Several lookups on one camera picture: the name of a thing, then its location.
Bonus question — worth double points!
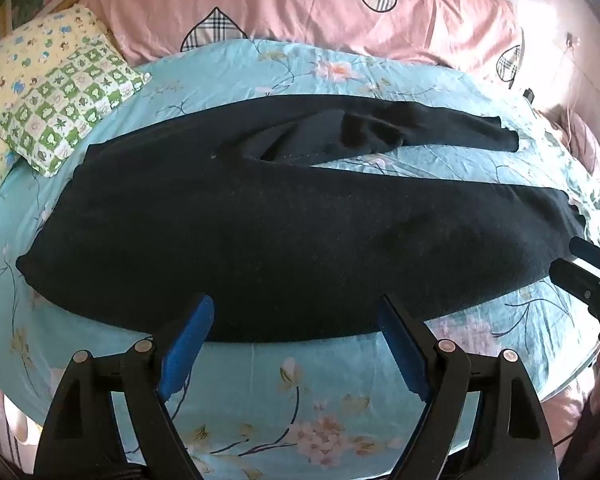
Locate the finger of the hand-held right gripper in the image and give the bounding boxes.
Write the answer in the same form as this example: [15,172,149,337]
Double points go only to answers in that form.
[568,236,600,277]
[550,258,600,313]

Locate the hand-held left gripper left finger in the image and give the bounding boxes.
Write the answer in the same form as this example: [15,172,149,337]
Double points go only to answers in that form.
[32,294,216,480]

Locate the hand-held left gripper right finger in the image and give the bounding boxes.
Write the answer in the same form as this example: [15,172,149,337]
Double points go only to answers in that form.
[378,294,561,480]

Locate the black pants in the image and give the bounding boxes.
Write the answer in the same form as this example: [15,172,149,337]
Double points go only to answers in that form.
[16,96,588,345]

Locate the plain pink pillow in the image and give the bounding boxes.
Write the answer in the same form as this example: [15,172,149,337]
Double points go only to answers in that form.
[540,105,600,188]

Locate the blue floral bed sheet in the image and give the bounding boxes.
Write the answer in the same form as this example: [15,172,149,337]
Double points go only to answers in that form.
[0,37,600,480]

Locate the pink under sheet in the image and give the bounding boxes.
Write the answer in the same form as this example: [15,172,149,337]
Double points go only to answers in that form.
[539,377,598,457]

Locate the green checkered pillow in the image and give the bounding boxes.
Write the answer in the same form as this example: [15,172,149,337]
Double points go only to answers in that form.
[0,40,153,178]

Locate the yellow cartoon print pillow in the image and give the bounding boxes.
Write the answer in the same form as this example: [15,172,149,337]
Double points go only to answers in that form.
[0,4,112,206]

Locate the pink heart-print pillow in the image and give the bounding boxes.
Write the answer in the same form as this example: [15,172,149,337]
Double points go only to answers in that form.
[82,0,526,90]

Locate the thin wall cable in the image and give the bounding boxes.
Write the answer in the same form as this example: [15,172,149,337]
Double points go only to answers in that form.
[562,32,600,126]

